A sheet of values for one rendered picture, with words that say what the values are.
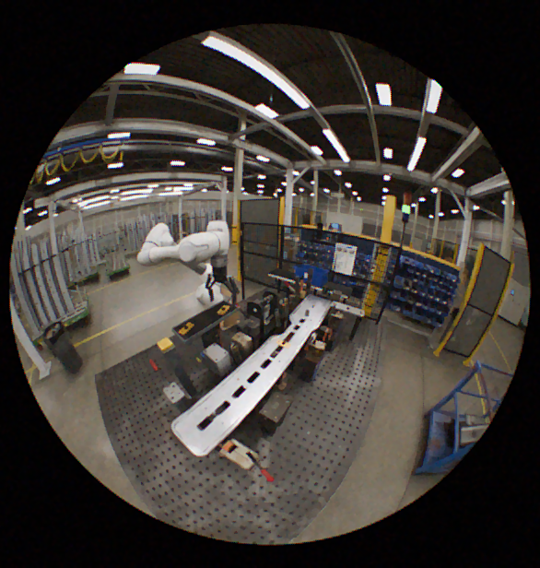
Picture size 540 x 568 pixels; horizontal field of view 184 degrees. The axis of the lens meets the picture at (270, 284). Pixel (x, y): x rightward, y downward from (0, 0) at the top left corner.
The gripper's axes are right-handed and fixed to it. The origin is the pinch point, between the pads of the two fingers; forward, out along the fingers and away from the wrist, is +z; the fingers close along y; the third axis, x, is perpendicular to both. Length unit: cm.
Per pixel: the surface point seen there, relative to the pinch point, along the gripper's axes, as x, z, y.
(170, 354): -36.0, 10.2, -9.4
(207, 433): -57, 21, 19
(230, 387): -33.7, 21.5, 18.7
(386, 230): 86, -45, 112
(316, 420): -29, 51, 63
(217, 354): -25.9, 10.5, 9.9
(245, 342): -11.5, 13.5, 17.5
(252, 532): -103, 53, 49
